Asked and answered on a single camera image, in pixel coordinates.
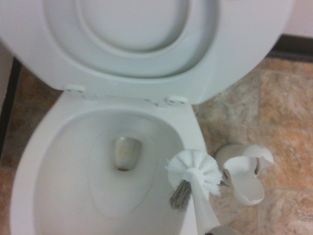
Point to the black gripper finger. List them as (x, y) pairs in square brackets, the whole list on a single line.
[(207, 231)]

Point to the white toilet brush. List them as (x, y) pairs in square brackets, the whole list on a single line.
[(199, 188)]

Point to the white toilet brush holder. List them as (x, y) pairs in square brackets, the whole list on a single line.
[(247, 186)]

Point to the white toilet bowl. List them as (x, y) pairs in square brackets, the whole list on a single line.
[(44, 183)]

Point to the white toilet seat cover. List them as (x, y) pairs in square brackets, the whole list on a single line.
[(129, 24)]

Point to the white toilet seat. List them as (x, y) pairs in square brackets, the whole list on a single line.
[(29, 49)]

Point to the black rubber baseboard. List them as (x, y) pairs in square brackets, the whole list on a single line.
[(11, 110), (296, 46)]

